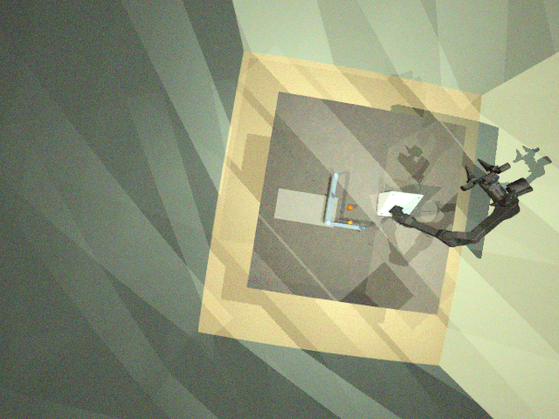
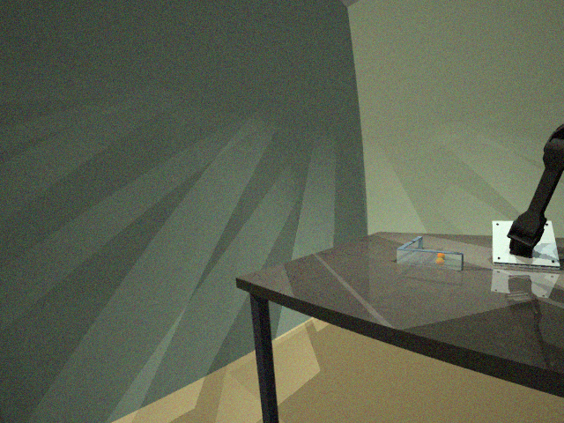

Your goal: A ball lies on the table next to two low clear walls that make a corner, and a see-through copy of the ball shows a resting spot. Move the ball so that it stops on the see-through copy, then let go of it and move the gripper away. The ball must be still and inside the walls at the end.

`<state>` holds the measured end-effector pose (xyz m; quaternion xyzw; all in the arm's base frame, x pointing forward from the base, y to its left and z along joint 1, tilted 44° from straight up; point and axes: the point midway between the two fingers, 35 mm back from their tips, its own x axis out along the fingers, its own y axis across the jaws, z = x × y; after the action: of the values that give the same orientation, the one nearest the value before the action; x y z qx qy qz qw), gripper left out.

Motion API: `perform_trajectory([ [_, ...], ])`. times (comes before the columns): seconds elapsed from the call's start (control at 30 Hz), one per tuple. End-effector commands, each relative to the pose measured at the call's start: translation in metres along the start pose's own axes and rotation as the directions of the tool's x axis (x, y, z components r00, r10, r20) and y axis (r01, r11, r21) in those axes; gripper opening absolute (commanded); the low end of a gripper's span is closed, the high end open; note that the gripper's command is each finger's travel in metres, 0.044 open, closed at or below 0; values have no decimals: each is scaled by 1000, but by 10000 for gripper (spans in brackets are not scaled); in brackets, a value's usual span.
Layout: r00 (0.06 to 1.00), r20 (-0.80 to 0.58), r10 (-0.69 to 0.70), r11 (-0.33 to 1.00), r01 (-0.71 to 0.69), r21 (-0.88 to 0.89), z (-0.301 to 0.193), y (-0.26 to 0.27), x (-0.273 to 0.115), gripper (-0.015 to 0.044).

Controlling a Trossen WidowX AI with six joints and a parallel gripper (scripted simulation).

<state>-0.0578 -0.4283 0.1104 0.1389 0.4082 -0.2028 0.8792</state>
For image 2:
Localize clear glass corner wall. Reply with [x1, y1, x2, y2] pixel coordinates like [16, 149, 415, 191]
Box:
[397, 237, 462, 271]

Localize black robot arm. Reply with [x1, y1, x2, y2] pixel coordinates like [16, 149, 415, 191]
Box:
[507, 124, 564, 258]

